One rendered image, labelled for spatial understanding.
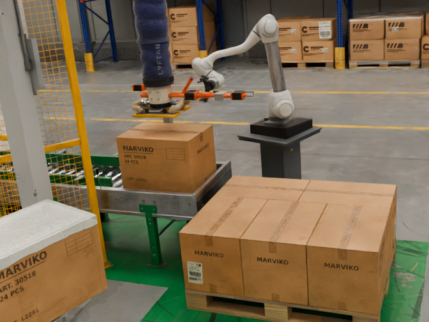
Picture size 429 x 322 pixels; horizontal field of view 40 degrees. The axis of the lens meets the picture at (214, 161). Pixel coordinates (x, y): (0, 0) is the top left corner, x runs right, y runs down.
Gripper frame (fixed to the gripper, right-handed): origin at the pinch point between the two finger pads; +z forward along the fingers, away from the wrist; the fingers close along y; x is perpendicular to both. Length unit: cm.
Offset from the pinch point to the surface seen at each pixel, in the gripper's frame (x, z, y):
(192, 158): -4, 35, 40
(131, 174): 47, 35, 54
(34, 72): 57, 109, -38
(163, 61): 16.6, 20.2, -26.4
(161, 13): 14, 19, -59
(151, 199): 25, 50, 66
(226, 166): -11, -9, 61
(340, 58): 19, -683, 101
